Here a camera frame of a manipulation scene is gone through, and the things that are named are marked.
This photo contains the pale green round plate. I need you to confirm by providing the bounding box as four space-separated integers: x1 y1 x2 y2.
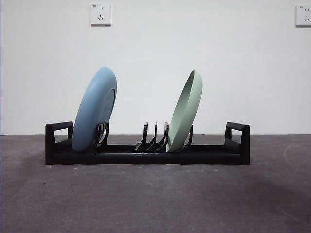
166 69 203 154

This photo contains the blue round plate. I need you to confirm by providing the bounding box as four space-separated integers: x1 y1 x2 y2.
72 66 118 153

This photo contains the black plastic plate rack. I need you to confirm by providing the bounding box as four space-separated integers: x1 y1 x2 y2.
45 121 251 166

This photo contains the white wall socket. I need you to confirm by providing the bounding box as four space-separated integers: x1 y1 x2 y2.
90 3 112 26
295 5 311 27

